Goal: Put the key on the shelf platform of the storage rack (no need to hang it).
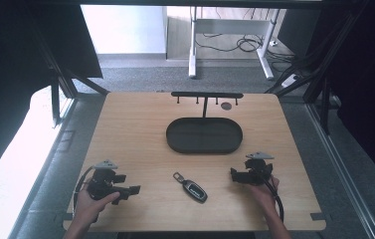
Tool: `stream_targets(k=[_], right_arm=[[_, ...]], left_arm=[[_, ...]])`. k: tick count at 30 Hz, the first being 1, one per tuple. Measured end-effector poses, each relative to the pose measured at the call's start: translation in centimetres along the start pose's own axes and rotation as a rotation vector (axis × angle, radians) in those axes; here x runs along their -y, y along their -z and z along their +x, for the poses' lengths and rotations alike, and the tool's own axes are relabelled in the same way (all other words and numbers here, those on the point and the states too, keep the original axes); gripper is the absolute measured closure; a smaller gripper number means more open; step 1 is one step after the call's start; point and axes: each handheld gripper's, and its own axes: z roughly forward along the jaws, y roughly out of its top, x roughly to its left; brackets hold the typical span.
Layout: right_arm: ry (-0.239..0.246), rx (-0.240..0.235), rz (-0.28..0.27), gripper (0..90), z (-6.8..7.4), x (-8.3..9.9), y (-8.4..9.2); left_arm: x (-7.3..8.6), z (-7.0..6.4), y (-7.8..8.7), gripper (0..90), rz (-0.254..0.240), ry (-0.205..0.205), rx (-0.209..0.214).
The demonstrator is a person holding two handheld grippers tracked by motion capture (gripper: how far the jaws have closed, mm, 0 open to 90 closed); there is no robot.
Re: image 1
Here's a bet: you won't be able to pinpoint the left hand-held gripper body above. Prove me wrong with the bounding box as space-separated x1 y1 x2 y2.
87 159 123 201

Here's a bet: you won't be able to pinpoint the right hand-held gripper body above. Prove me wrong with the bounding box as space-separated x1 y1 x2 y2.
240 151 275 187

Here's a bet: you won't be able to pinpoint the person's right hand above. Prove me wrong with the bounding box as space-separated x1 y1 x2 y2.
247 175 281 215

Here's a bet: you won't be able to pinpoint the person's left hand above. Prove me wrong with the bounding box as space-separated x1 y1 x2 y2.
73 180 121 231

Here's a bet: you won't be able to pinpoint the black car key fob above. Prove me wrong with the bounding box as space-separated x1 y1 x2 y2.
172 171 209 204

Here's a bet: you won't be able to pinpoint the black key rack with tray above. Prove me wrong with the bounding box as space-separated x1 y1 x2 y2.
165 91 245 155

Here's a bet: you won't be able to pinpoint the white power strip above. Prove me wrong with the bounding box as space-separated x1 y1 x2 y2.
281 74 301 89

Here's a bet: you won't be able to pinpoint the dark curtain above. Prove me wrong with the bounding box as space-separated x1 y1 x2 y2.
0 0 103 192
276 0 375 193

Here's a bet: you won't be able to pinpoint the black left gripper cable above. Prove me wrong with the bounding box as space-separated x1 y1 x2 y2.
73 165 95 211

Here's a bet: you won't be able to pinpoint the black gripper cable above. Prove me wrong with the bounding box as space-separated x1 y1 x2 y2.
260 175 285 223
73 165 95 211

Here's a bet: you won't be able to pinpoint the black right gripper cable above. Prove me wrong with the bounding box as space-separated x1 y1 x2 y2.
260 175 285 223

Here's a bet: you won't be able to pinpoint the black metal frame strut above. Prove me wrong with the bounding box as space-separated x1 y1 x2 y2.
264 0 370 135
32 23 110 128

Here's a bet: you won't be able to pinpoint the black floor cables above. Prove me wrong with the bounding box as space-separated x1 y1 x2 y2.
195 32 295 64

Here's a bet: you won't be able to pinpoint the white metal desk frame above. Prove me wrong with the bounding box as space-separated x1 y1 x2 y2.
188 6 281 81

